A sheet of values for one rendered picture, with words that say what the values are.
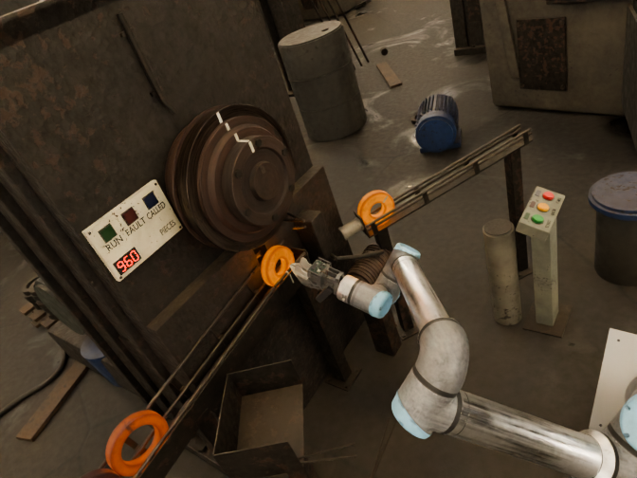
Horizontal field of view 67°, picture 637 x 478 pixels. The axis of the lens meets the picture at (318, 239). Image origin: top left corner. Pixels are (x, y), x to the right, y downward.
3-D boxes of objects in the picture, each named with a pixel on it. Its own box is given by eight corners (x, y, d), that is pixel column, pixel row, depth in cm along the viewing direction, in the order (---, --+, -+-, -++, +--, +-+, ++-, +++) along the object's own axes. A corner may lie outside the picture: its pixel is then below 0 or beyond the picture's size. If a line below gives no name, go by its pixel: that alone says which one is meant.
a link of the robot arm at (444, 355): (448, 340, 103) (392, 235, 167) (420, 385, 107) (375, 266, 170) (494, 359, 105) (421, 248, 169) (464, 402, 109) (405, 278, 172)
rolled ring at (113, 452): (100, 481, 130) (95, 475, 132) (157, 473, 145) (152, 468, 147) (123, 413, 132) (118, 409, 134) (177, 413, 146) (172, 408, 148)
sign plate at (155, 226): (116, 280, 140) (81, 231, 130) (179, 227, 155) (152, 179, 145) (120, 282, 138) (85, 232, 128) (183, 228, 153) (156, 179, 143)
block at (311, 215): (308, 265, 203) (290, 219, 189) (318, 252, 207) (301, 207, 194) (329, 268, 196) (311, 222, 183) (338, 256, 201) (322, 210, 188)
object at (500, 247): (490, 322, 221) (478, 233, 192) (499, 304, 228) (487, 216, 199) (517, 328, 214) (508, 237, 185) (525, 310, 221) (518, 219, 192)
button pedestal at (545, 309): (520, 333, 212) (510, 221, 177) (536, 296, 225) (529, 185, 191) (560, 342, 202) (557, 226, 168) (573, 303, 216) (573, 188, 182)
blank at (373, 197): (377, 229, 202) (380, 232, 199) (349, 215, 194) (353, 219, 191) (398, 198, 198) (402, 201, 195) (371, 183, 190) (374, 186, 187)
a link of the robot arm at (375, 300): (388, 316, 162) (377, 323, 153) (355, 301, 167) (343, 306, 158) (396, 291, 160) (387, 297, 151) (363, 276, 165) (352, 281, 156)
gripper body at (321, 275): (317, 255, 166) (347, 268, 161) (318, 271, 172) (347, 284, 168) (304, 269, 162) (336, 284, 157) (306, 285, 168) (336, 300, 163)
